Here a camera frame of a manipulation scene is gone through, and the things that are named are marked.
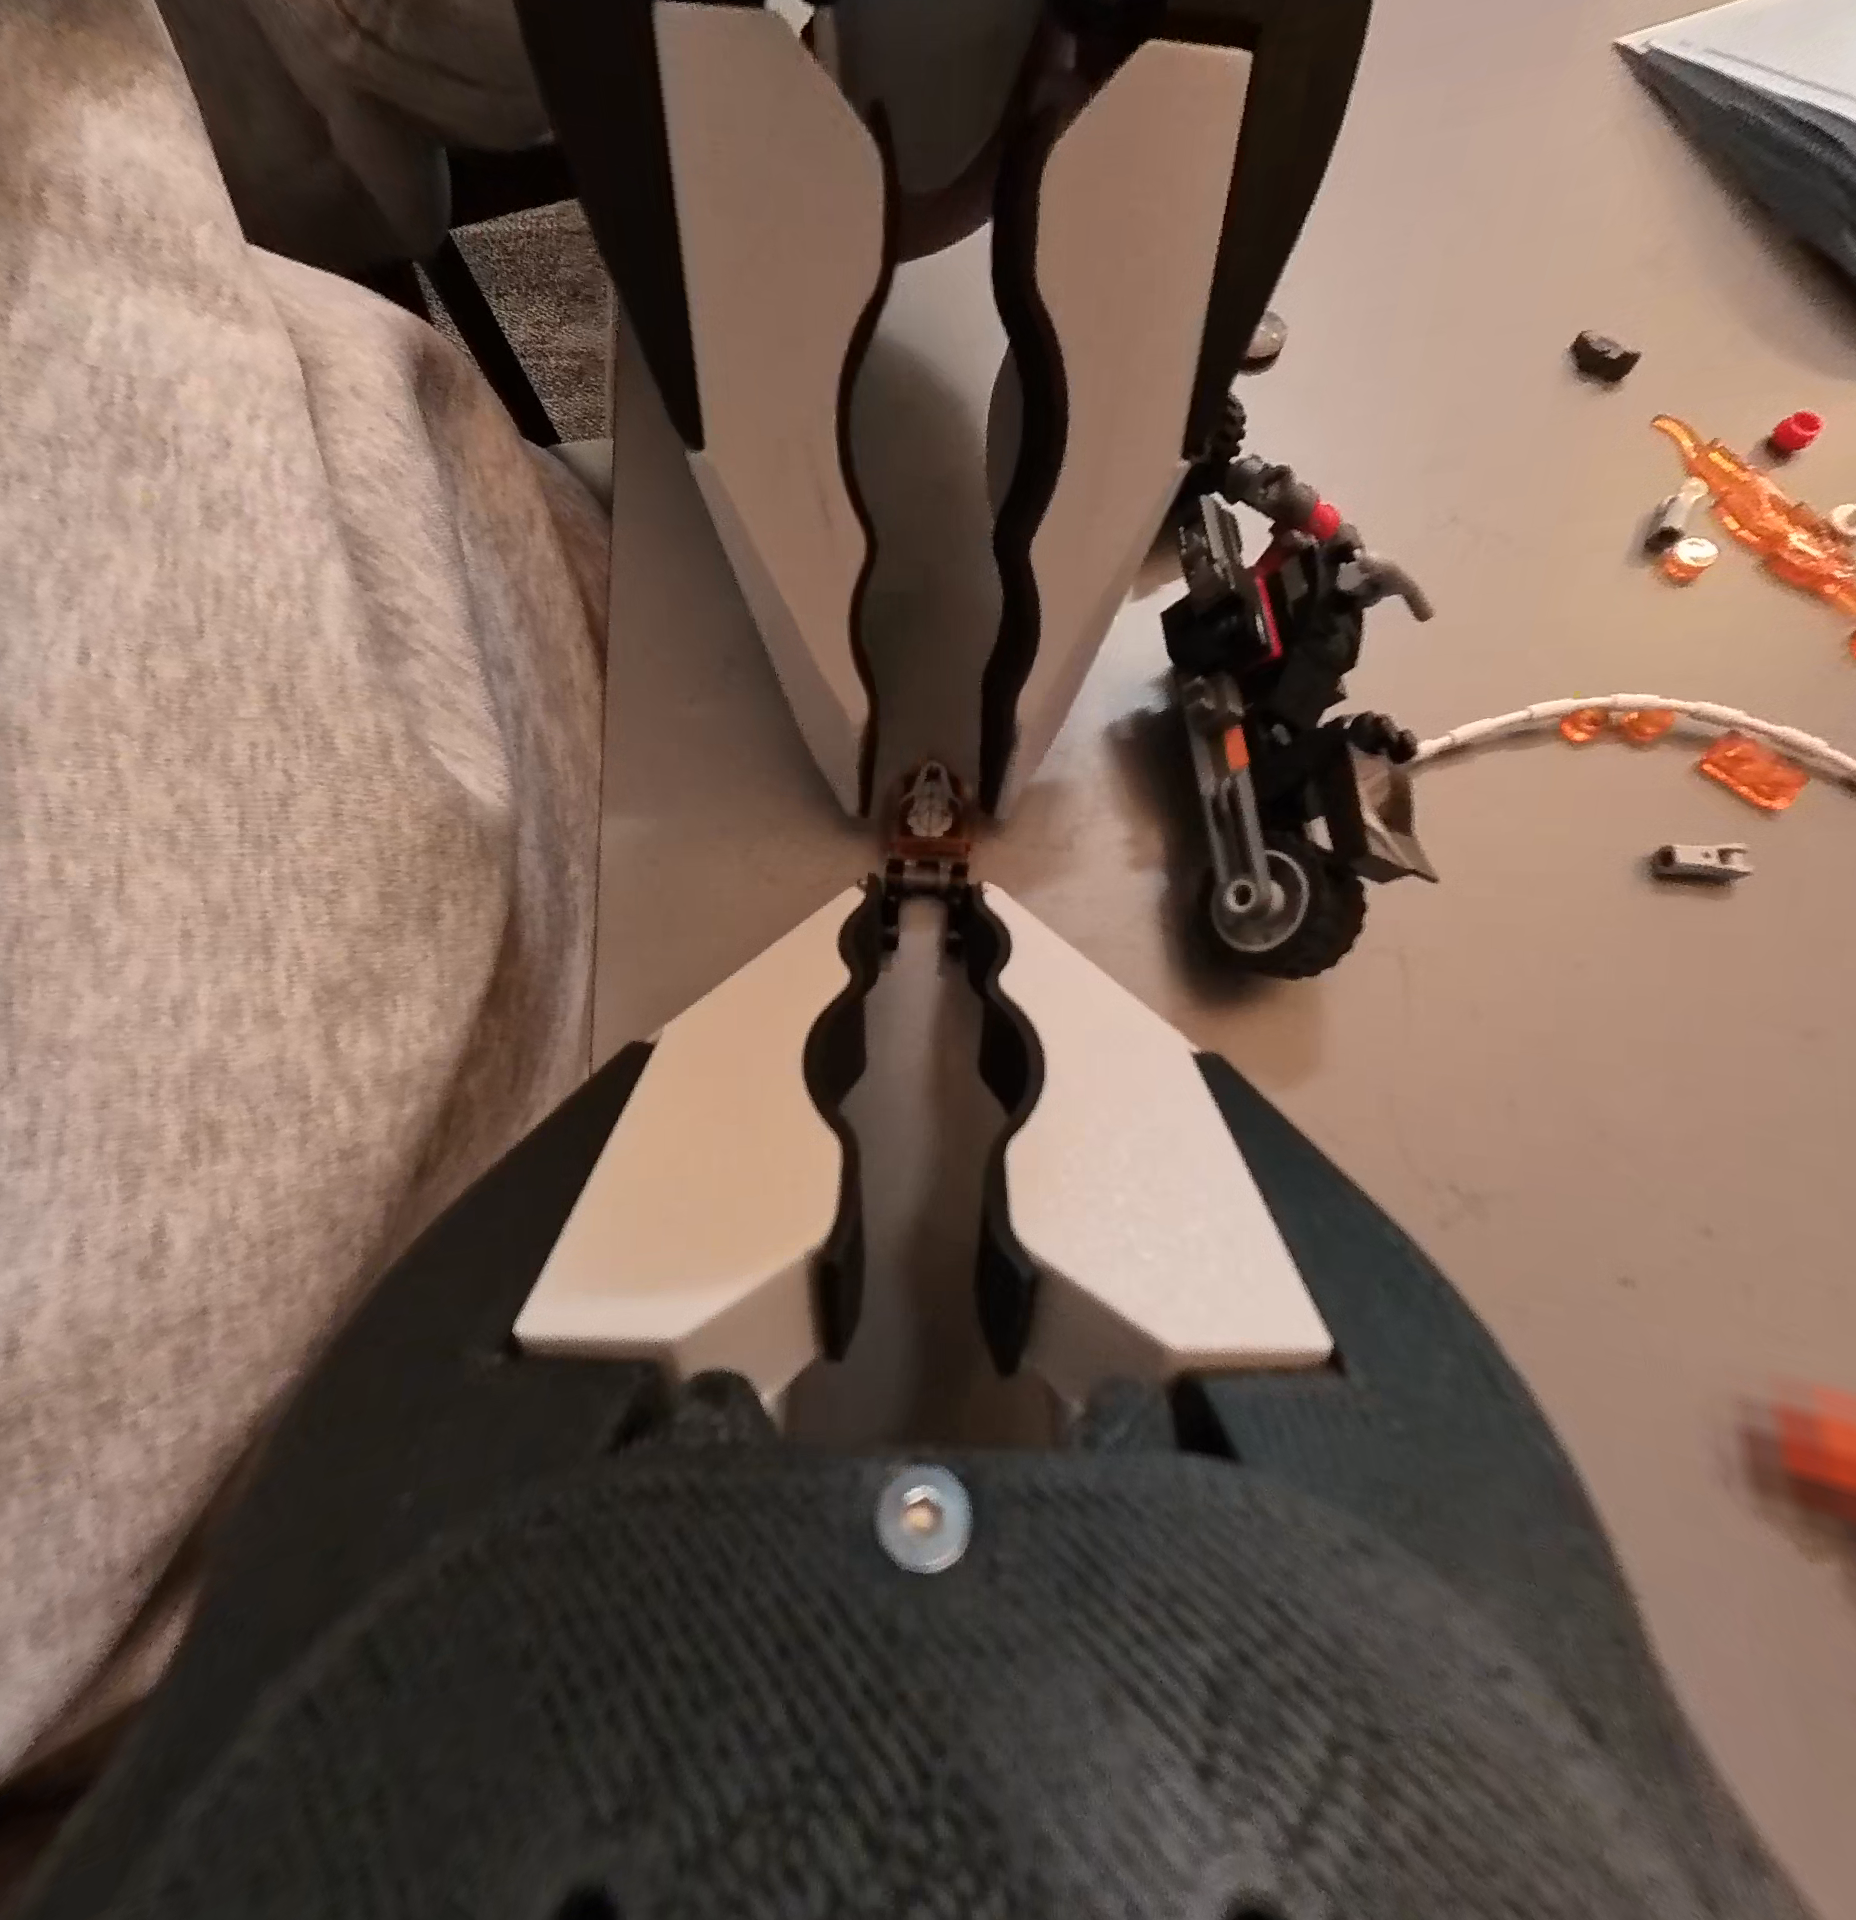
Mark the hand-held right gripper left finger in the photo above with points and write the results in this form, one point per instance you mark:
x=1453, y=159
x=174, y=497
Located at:
x=689, y=1200

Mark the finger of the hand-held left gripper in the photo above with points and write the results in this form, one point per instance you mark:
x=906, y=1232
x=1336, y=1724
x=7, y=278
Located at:
x=1123, y=377
x=763, y=377

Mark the black lego motorcycle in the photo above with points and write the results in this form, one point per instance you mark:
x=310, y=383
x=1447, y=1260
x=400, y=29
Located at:
x=1290, y=646

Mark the small dark lego piece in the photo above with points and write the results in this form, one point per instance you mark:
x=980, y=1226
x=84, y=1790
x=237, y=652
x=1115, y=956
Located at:
x=1606, y=352

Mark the grey lego clip piece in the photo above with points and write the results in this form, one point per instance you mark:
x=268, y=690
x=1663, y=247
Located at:
x=1677, y=518

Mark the grey round lego tile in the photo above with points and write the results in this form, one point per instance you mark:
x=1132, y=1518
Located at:
x=1266, y=339

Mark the branched orange lego flame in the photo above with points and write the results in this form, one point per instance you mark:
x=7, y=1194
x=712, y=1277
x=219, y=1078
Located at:
x=1769, y=518

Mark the orange rectangular lego tile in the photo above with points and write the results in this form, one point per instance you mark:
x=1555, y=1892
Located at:
x=1750, y=771

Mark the lego instruction booklet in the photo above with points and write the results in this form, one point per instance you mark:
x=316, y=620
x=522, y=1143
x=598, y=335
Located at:
x=1785, y=135

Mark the grey lego pin connector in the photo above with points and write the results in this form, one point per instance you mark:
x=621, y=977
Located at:
x=1697, y=862

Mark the red round lego stud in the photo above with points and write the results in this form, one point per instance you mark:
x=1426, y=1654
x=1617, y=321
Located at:
x=1795, y=432

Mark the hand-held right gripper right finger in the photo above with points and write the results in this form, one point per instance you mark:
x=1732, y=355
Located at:
x=1168, y=1200

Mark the black flaming lego minifigure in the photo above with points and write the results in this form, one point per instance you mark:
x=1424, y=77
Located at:
x=1813, y=1442

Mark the black chair frame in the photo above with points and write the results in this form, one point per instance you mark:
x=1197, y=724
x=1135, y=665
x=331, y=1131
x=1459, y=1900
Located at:
x=487, y=346

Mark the small black lego assembly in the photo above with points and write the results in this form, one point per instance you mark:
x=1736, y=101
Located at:
x=928, y=855

